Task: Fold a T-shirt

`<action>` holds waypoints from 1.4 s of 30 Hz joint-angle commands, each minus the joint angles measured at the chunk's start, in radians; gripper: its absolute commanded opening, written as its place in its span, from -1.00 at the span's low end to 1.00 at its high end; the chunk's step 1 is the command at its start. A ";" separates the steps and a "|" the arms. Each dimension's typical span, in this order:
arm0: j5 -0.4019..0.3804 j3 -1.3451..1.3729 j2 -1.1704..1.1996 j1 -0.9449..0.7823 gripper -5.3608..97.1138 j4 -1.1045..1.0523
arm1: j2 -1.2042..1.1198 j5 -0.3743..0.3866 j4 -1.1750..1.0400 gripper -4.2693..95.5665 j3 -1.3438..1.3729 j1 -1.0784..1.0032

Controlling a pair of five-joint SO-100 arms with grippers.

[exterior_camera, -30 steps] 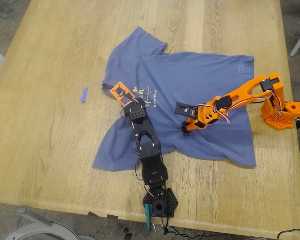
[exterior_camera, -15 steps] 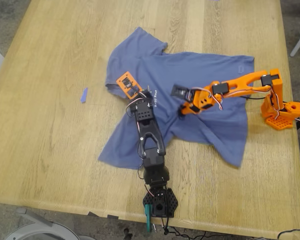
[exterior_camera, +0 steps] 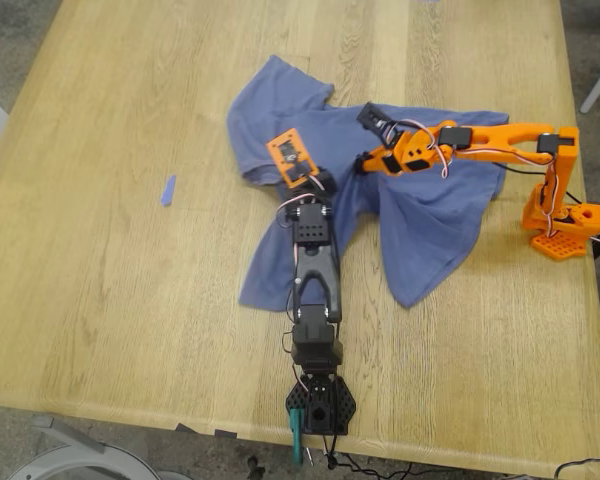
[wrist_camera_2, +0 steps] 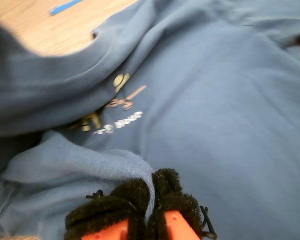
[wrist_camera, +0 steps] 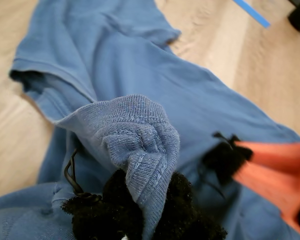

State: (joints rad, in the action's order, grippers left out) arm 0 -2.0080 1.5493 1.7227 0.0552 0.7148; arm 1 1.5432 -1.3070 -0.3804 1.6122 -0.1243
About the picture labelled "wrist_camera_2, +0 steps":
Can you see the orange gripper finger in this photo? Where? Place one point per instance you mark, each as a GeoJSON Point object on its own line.
{"type": "Point", "coordinates": [102, 212]}
{"type": "Point", "coordinates": [172, 197]}

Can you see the blue printed T-shirt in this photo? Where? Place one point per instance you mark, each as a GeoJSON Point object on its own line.
{"type": "Point", "coordinates": [215, 112]}

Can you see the small blue tape piece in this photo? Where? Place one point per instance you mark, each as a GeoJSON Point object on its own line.
{"type": "Point", "coordinates": [65, 7]}

